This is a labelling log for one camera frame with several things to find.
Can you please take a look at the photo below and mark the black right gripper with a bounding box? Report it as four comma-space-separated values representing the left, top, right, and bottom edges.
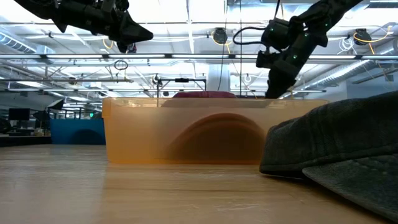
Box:
265, 37, 312, 99

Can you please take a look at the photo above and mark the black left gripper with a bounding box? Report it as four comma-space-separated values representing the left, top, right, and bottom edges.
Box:
52, 0, 154, 44

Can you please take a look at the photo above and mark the dark grey baseball cap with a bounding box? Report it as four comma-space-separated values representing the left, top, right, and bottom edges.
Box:
259, 90, 398, 222

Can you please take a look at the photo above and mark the maroon baseball cap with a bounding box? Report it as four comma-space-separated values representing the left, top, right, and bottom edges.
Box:
167, 91, 266, 165

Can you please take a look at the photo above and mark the orange translucent plastic bin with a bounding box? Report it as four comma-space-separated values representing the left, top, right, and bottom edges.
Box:
101, 97, 330, 165

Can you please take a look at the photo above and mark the blue plastic bin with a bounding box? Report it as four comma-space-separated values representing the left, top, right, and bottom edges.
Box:
49, 118, 106, 146

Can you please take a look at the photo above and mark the black computer monitor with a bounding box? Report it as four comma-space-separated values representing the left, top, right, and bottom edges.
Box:
8, 108, 31, 121

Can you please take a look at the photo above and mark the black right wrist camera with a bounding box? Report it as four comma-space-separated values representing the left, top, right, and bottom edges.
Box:
256, 50, 280, 69

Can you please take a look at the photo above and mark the black coiled cable loop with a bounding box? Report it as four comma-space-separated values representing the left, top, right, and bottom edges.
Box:
113, 59, 129, 72

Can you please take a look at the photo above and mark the black rig frame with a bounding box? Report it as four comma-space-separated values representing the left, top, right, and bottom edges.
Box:
157, 77, 207, 98

